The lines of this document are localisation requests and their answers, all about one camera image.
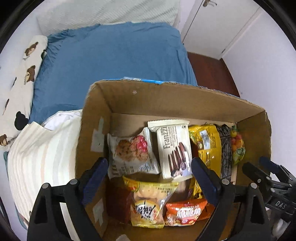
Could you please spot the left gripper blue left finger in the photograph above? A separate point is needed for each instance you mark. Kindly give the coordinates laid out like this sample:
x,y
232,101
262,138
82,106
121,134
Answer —
x,y
92,179

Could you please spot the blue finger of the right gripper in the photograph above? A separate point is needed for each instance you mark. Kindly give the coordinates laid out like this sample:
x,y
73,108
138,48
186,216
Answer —
x,y
259,177
280,171

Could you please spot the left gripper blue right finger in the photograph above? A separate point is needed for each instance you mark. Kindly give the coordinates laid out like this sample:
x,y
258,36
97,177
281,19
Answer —
x,y
208,180

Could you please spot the orange snack bag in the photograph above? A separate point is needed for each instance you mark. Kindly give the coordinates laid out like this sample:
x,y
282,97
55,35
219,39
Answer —
x,y
207,212

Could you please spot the red stick snack packet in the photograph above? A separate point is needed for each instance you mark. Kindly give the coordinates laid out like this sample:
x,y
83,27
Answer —
x,y
118,200

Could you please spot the yellow black snack bag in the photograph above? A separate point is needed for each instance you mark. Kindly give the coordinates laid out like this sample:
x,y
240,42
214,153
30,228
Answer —
x,y
212,144

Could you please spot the colourful candy green bag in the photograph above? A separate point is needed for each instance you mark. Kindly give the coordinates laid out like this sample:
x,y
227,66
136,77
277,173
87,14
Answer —
x,y
237,145

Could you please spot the orange panda chips bag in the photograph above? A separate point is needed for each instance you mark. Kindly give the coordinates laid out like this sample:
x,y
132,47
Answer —
x,y
184,213

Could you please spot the white cookie packet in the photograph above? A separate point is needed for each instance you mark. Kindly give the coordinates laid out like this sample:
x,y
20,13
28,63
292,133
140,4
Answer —
x,y
131,155

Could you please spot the white Franzzi wafer packet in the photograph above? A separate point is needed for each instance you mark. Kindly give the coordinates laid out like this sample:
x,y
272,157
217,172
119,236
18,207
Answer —
x,y
174,148

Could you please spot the yellow biscuit bag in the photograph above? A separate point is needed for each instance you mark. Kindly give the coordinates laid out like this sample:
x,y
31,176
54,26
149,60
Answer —
x,y
147,202

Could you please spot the striped white blanket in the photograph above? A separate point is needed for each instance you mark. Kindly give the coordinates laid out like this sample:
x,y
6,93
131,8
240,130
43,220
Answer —
x,y
43,154

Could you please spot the blue cardboard milk box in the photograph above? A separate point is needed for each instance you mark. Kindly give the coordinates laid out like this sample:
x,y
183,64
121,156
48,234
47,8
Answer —
x,y
123,108

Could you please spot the bear print long pillow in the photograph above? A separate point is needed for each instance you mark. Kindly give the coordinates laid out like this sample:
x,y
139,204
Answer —
x,y
17,110

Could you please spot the blue bed sheet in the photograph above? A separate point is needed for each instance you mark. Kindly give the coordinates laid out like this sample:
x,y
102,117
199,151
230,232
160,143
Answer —
x,y
75,59

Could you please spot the white door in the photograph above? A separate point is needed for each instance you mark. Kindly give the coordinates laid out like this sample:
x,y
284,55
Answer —
x,y
210,30

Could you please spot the grey padded headboard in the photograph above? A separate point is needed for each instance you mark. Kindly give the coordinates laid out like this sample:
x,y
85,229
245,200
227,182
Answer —
x,y
80,14

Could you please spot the door handle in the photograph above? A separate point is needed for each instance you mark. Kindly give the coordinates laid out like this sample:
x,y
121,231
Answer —
x,y
209,3

